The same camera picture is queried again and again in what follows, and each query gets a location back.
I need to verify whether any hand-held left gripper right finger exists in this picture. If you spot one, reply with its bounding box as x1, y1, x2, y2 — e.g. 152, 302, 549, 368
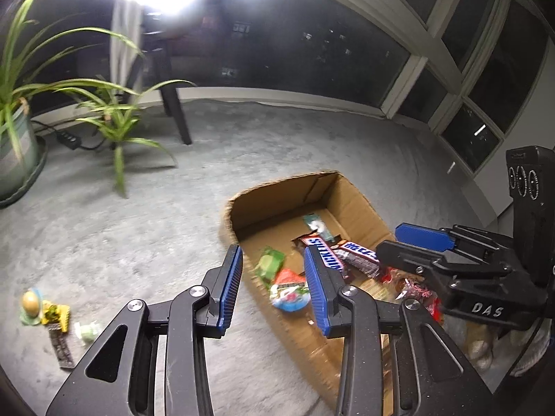
304, 247, 499, 416

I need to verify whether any small pale green candy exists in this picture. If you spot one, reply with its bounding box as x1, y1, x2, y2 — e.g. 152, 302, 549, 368
74, 321, 103, 348

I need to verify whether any black chair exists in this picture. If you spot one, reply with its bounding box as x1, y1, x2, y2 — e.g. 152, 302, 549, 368
141, 6, 194, 146

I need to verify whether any brown chocolate bar blue label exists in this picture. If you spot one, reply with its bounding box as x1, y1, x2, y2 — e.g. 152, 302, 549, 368
336, 240, 383, 280

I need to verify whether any small red snack packet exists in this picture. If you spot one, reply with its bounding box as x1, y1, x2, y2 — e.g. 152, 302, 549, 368
269, 269, 311, 313

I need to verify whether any white window frame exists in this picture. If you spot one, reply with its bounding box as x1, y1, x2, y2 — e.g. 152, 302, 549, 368
173, 0, 555, 226

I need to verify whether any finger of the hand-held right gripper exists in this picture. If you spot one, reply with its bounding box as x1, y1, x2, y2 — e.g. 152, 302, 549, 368
376, 240, 500, 296
395, 223, 516, 269

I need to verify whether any large brown chocolate bar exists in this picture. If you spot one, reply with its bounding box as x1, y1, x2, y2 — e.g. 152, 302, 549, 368
291, 234, 353, 283

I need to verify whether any yellow green snack packet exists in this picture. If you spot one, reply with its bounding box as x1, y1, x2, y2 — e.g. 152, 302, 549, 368
41, 301, 72, 335

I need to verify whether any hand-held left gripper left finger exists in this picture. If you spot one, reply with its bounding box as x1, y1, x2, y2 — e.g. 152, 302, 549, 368
45, 245, 244, 416

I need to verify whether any potted spider plant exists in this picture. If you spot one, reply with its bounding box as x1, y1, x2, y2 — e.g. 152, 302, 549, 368
0, 0, 146, 209

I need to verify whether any black cable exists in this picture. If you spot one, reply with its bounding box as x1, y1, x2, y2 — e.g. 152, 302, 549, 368
30, 119, 114, 151

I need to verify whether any egg-shaped chocolate blue base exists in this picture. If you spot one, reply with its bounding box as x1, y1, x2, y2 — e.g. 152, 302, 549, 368
19, 288, 44, 326

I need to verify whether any black power strip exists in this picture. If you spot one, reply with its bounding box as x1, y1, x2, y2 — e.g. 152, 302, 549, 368
56, 130, 83, 150

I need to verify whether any person's right hand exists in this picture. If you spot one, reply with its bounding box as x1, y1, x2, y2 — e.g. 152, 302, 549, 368
465, 321, 498, 372

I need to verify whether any cardboard box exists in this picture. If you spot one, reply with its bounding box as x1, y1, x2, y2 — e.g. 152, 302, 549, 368
219, 171, 445, 415

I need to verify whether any green white snack packet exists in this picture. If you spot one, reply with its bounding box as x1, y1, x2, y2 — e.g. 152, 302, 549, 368
302, 213, 337, 244

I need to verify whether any dark strip snack packet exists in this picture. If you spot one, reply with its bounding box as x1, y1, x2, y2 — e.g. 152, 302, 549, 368
48, 325, 75, 372

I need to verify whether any white hanging cloth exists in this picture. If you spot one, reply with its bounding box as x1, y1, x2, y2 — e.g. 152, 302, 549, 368
108, 0, 146, 107

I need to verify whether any spider plant offshoot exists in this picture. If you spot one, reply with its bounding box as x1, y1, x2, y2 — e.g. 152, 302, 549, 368
56, 79, 197, 199

